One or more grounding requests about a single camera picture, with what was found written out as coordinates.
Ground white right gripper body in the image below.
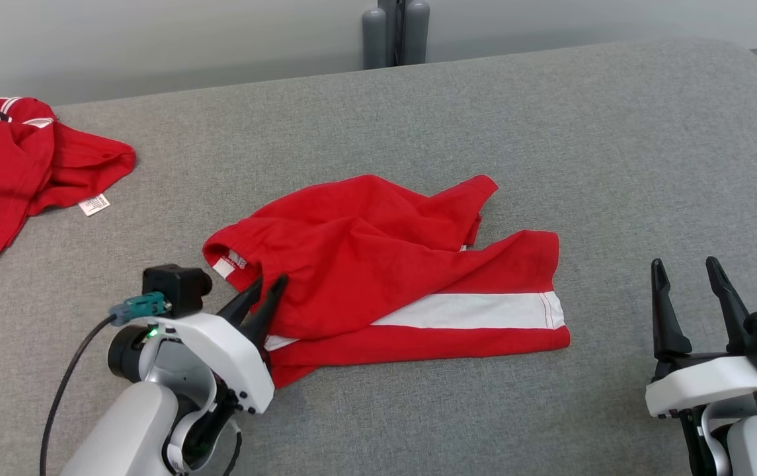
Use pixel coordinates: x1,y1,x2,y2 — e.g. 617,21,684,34
644,352,757,420

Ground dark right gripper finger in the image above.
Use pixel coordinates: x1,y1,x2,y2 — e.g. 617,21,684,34
705,256,753,355
650,258,694,362

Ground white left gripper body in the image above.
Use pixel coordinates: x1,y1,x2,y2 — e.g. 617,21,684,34
145,313,277,415

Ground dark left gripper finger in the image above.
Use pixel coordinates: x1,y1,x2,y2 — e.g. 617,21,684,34
245,274,289,352
217,277,264,329

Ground red shorts with white stripe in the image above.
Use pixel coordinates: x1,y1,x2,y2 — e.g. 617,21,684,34
202,173,571,389

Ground left arm black cable teal plug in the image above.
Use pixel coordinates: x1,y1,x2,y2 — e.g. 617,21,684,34
39,294,172,476

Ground grey cylindrical post foot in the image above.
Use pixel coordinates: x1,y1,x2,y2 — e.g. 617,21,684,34
361,7,389,71
403,0,431,65

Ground grey vertical partition post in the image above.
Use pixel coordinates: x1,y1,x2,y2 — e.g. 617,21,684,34
378,0,413,67

